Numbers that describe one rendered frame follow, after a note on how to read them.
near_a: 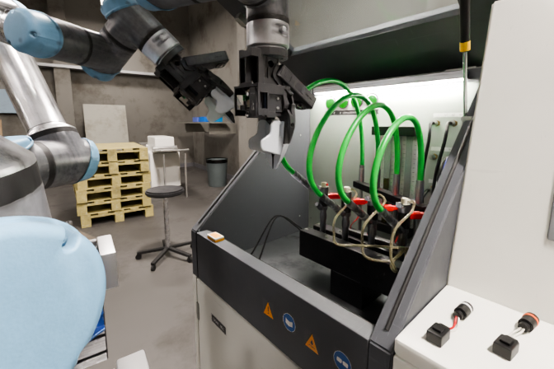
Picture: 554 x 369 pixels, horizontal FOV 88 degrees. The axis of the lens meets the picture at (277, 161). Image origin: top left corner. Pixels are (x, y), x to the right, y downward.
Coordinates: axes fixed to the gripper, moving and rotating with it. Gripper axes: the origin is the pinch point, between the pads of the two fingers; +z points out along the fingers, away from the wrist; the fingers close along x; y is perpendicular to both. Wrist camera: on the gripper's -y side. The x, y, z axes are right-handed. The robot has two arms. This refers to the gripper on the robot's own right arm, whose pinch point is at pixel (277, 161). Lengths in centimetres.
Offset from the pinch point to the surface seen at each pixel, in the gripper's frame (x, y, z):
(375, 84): -11, -54, -20
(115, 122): -758, -138, -9
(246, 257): -17.7, -5.1, 27.7
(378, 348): 20.9, -3.0, 28.1
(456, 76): 13, -54, -20
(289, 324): 0.8, -2.9, 35.3
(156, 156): -508, -148, 54
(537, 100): 32.6, -33.9, -11.4
